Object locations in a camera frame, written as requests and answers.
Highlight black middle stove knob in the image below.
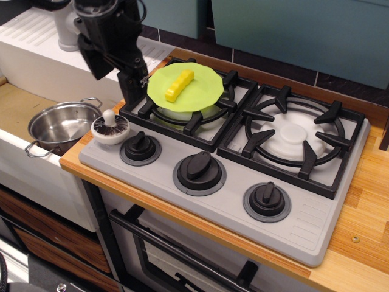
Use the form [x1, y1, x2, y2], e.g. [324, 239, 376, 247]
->
[173, 151, 227, 196]

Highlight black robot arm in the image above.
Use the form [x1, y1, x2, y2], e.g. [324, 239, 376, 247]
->
[73, 1, 148, 105]

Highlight toy oven door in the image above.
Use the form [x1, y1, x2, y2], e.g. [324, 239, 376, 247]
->
[109, 204, 310, 291]

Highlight stainless steel pot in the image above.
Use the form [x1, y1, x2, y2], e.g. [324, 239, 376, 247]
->
[25, 97, 103, 158]

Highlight white right burner disc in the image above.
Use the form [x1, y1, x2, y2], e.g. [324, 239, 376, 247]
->
[252, 104, 337, 161]

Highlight wooden drawer fronts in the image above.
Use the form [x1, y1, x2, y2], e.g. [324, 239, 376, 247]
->
[1, 186, 120, 291]

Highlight grey toy stove top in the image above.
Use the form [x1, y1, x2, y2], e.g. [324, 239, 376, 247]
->
[78, 85, 371, 268]

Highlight black left stove knob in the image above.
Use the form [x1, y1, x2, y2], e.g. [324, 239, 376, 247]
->
[120, 131, 162, 167]

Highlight white toy sink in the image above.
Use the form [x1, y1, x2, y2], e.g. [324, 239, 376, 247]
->
[1, 8, 122, 232]

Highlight black stove knob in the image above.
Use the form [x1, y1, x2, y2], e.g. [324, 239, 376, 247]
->
[173, 151, 227, 196]
[243, 182, 292, 223]
[120, 131, 162, 167]

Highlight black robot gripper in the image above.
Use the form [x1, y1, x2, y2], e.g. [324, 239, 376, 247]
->
[74, 5, 148, 105]

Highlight lime green plate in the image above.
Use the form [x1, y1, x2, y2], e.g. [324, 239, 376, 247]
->
[147, 62, 224, 113]

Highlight black right stove knob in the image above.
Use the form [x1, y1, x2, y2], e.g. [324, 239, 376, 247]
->
[243, 182, 292, 223]

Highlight grey toy faucet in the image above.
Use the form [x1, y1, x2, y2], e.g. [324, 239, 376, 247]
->
[53, 1, 80, 52]

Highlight black right burner grate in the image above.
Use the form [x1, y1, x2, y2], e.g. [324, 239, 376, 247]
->
[218, 85, 370, 199]

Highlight black left burner grate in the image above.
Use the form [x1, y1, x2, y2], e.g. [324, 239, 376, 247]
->
[119, 70, 258, 153]

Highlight black burner grate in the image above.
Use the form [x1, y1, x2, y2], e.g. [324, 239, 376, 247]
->
[218, 85, 370, 199]
[119, 70, 258, 153]

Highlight white toy mushroom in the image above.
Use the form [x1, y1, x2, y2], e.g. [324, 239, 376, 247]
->
[91, 109, 130, 145]

